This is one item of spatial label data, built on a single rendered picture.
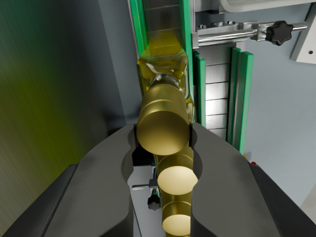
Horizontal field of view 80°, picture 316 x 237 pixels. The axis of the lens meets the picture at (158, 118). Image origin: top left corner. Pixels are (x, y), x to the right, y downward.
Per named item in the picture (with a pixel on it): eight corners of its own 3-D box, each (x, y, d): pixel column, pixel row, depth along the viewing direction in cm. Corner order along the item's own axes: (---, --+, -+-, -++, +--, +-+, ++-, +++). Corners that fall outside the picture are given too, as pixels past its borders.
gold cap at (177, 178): (155, 136, 19) (153, 166, 15) (192, 133, 19) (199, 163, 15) (160, 163, 20) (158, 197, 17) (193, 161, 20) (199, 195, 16)
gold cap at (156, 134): (140, 84, 15) (130, 109, 11) (186, 82, 14) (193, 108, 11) (143, 123, 16) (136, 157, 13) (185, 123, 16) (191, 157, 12)
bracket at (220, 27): (191, 25, 41) (196, 26, 35) (236, 19, 40) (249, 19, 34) (192, 42, 43) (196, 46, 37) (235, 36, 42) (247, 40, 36)
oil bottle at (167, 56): (148, 40, 37) (130, 63, 18) (177, 36, 36) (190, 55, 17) (153, 69, 40) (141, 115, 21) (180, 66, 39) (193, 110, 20)
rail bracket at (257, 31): (186, 27, 35) (195, 32, 24) (281, 15, 34) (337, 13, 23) (186, 44, 37) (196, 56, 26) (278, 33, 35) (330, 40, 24)
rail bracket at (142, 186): (135, 159, 51) (126, 201, 39) (160, 157, 51) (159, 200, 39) (138, 170, 53) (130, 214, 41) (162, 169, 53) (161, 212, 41)
